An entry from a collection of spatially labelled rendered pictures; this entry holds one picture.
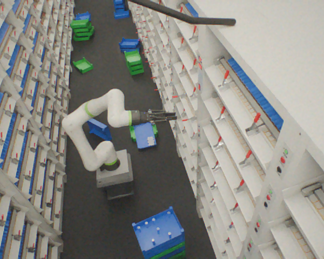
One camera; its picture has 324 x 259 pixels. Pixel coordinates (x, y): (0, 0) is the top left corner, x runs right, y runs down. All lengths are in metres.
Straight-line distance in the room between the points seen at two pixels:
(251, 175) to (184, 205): 1.48
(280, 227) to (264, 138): 0.30
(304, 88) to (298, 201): 0.31
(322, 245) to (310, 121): 0.31
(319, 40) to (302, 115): 0.39
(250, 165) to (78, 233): 1.82
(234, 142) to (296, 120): 0.54
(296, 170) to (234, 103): 0.43
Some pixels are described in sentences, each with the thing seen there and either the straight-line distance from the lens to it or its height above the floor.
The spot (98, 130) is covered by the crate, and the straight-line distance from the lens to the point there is 3.25.
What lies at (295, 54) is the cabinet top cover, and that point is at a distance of 0.93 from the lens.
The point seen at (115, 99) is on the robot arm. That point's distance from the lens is 1.63.
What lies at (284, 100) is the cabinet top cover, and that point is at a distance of 0.74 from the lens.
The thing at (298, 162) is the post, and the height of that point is 1.67.
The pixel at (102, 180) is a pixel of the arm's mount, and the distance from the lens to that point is 2.38.
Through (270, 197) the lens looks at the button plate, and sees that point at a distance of 0.92.
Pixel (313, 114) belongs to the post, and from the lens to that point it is 0.72.
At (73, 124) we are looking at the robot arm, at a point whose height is 0.97.
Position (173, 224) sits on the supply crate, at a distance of 1.99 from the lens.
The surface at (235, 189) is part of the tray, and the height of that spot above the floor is 1.14.
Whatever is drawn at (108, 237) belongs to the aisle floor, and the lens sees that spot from 2.48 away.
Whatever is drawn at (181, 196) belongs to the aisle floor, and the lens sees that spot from 2.56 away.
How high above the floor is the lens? 2.21
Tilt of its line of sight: 45 degrees down
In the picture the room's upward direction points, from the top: 7 degrees counter-clockwise
